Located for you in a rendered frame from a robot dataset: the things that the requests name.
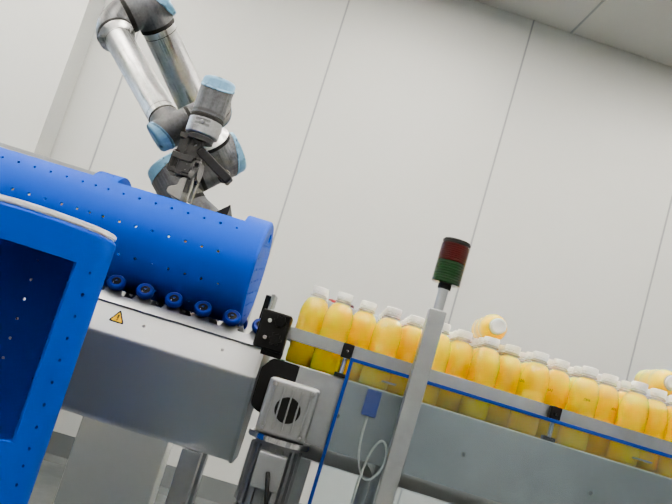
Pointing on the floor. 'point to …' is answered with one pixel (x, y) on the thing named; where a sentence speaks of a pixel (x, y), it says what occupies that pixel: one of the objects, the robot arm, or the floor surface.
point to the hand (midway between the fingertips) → (183, 210)
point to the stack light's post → (395, 459)
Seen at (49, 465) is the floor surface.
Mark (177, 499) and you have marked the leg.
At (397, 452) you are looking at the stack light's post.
